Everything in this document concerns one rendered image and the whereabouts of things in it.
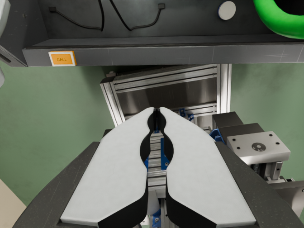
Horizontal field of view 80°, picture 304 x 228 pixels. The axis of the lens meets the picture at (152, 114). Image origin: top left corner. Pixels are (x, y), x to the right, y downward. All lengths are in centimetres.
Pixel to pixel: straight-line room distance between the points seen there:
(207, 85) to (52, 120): 137
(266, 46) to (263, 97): 129
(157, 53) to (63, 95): 135
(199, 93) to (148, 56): 92
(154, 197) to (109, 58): 51
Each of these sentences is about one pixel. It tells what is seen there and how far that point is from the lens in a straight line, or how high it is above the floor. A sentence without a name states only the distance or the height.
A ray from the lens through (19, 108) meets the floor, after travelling 198.
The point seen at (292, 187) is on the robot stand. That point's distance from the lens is 64.
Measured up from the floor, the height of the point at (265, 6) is 117.
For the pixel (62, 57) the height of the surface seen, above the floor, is 96.
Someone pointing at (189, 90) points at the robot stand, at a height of 21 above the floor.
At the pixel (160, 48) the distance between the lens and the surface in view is 41.
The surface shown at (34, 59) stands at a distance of 50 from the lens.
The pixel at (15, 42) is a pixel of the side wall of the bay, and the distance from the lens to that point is 50.
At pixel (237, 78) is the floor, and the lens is 158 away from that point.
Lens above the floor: 135
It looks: 58 degrees down
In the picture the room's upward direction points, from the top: 177 degrees counter-clockwise
